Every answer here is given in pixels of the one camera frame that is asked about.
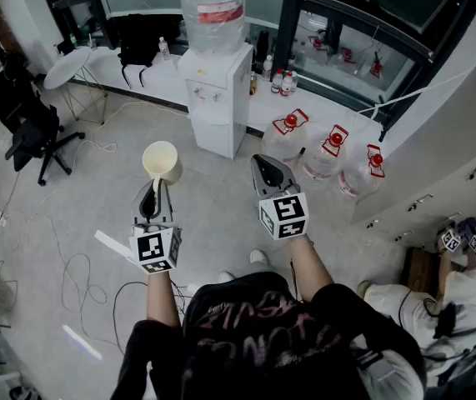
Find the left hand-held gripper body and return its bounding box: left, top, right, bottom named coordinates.
left=128, top=217, right=184, bottom=275

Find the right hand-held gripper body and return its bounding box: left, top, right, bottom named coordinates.
left=256, top=182, right=309, bottom=242

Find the cream cup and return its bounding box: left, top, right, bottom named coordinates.
left=142, top=140, right=184, bottom=194

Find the white water dispenser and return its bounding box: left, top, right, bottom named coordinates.
left=177, top=42, right=255, bottom=160

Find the person's right forearm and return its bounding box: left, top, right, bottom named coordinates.
left=288, top=234, right=335, bottom=303

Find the person's left forearm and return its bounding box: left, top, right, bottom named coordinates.
left=145, top=263, right=183, bottom=329

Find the red cap water jug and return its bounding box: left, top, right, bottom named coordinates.
left=261, top=107, right=310, bottom=163
left=336, top=142, right=388, bottom=200
left=301, top=123, right=350, bottom=182

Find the large clear water bottle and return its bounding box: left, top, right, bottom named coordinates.
left=178, top=0, right=248, bottom=57

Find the white flat strip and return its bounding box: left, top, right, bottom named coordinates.
left=93, top=228, right=138, bottom=265

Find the red label plastic bottle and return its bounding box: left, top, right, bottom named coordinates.
left=279, top=70, right=296, bottom=98
left=270, top=68, right=285, bottom=95

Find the black thermos flask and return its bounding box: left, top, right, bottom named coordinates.
left=255, top=29, right=271, bottom=64

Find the person's black printed shirt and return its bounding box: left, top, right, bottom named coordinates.
left=111, top=270, right=427, bottom=400

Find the black office chair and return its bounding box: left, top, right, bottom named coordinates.
left=0, top=67, right=87, bottom=188

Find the wooden stool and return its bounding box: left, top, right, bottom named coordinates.
left=398, top=246, right=443, bottom=296

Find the round white side table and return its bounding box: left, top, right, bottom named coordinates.
left=43, top=47, right=110, bottom=127

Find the black backpack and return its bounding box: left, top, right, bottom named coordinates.
left=116, top=12, right=182, bottom=89

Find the person's white waist bag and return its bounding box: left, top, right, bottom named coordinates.
left=356, top=336, right=427, bottom=400

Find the black floor cable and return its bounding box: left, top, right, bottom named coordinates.
left=111, top=280, right=188, bottom=358

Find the white floor cable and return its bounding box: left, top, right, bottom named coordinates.
left=0, top=97, right=188, bottom=345

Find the white rope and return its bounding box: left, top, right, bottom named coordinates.
left=356, top=67, right=474, bottom=121

